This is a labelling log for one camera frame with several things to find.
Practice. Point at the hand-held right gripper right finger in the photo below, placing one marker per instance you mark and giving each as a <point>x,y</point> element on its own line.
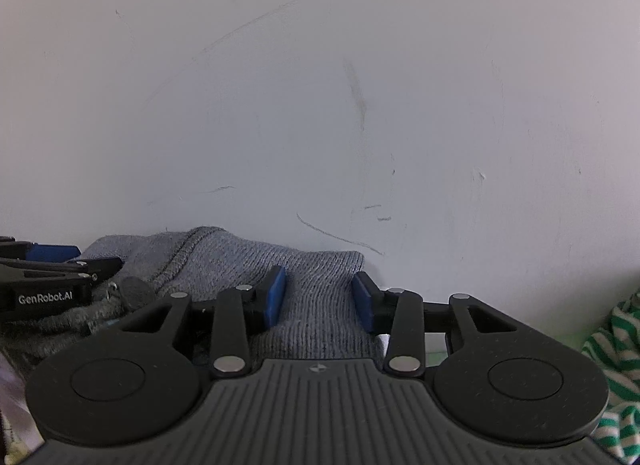
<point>363,302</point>

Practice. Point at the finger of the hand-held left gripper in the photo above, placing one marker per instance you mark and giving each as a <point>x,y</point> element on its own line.
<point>52,252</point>
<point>60,268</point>

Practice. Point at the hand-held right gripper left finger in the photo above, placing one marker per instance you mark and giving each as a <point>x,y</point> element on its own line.
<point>275,297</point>

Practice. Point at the grey blue knit sweater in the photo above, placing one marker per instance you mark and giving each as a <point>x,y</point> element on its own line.
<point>310,295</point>

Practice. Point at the green white striped shirt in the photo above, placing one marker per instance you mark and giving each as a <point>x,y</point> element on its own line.
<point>615,345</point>

